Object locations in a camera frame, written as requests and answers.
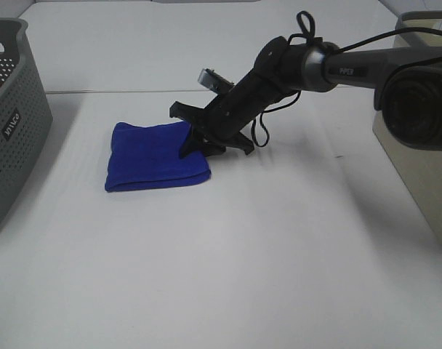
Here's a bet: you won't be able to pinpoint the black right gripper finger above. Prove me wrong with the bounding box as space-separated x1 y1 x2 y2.
203 144 226 157
179 126 207 159

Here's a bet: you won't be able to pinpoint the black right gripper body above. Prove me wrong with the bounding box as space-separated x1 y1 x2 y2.
169 36 292 155

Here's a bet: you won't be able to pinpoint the blue towel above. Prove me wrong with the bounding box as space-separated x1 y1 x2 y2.
104 121 211 192

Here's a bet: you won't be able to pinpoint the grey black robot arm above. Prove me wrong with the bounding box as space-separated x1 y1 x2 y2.
169 36 442 157

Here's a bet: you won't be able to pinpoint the grey perforated plastic basket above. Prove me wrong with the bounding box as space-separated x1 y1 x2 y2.
0 18 52 224

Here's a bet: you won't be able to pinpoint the beige plastic basket grey rim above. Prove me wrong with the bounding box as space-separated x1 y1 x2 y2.
372 10 442 254

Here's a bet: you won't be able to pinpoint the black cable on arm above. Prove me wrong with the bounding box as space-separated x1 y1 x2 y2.
250 11 442 148

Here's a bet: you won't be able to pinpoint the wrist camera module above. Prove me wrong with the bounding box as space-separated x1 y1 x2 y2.
198 68 235 95

